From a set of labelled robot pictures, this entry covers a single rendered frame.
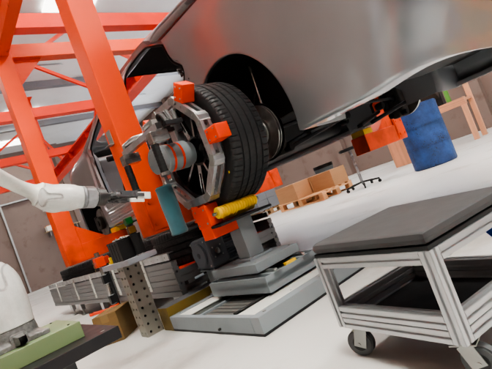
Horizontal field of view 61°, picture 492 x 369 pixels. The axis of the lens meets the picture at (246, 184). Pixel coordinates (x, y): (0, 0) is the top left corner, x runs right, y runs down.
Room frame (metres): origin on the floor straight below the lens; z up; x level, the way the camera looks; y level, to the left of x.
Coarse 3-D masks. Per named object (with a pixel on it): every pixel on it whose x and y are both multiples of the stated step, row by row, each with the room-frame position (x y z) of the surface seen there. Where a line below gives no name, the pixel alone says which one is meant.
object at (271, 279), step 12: (300, 252) 2.18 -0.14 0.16; (312, 252) 2.08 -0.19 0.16; (276, 264) 2.20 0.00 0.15; (288, 264) 1.98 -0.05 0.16; (300, 264) 2.02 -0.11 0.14; (312, 264) 2.06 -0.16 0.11; (240, 276) 2.13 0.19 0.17; (252, 276) 2.04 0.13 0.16; (264, 276) 1.97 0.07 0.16; (276, 276) 1.92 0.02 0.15; (288, 276) 1.96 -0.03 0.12; (216, 288) 2.22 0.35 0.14; (228, 288) 2.13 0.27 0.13; (240, 288) 2.05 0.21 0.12; (252, 288) 1.98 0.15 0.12; (264, 288) 1.90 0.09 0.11; (276, 288) 1.90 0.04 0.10
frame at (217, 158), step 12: (168, 108) 2.04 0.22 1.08; (180, 108) 1.96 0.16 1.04; (192, 108) 1.92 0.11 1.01; (204, 120) 1.89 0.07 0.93; (204, 132) 1.87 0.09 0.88; (204, 144) 1.90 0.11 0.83; (216, 144) 1.90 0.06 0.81; (216, 156) 1.88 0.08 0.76; (216, 168) 1.91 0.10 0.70; (168, 180) 2.29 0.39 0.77; (216, 180) 1.99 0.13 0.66; (180, 192) 2.27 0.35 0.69; (216, 192) 2.01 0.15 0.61; (192, 204) 2.13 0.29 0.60
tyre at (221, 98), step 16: (208, 96) 1.94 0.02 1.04; (224, 96) 1.98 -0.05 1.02; (240, 96) 2.03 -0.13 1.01; (208, 112) 1.95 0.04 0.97; (224, 112) 1.90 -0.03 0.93; (240, 112) 1.96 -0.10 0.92; (256, 112) 2.01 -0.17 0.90; (240, 128) 1.93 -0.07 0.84; (256, 128) 1.99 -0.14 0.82; (224, 144) 1.93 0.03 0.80; (240, 144) 1.92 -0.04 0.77; (256, 144) 1.98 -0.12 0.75; (240, 160) 1.93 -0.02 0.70; (256, 160) 2.01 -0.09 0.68; (176, 176) 2.33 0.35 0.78; (224, 176) 2.00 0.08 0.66; (240, 176) 1.96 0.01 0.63; (256, 176) 2.06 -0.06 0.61; (224, 192) 2.03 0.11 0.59; (240, 192) 2.05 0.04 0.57; (256, 192) 2.18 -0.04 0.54
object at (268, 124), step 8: (264, 112) 2.31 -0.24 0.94; (272, 112) 2.30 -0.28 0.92; (264, 120) 2.33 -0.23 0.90; (272, 120) 2.28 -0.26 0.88; (272, 128) 2.30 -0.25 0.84; (280, 128) 2.28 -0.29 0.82; (272, 136) 2.32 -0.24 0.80; (280, 136) 2.30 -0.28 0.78; (272, 144) 2.33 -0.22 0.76; (280, 144) 2.32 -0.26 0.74; (272, 152) 2.35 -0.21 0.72
